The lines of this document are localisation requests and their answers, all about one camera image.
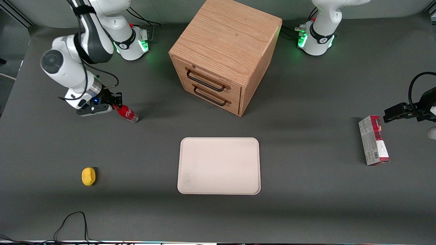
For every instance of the wooden drawer front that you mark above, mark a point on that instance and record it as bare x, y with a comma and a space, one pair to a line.
233, 89
228, 106

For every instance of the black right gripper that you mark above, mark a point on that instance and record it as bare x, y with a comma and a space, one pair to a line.
107, 98

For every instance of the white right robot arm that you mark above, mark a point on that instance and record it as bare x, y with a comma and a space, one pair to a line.
68, 64

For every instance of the grey metal frame rail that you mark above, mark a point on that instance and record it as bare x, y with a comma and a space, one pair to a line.
17, 17

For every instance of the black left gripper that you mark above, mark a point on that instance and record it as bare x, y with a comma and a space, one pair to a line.
423, 106

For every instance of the red coke bottle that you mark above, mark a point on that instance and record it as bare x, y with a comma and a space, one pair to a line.
128, 114

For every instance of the yellow lemon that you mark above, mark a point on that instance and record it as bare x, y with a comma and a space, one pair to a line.
88, 176

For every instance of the white rectangular tray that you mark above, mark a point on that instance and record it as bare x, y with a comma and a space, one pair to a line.
219, 165

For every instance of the grey and red carton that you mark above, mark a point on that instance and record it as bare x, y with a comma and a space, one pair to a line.
373, 140

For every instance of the wooden drawer cabinet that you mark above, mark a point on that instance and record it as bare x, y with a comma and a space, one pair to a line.
224, 41

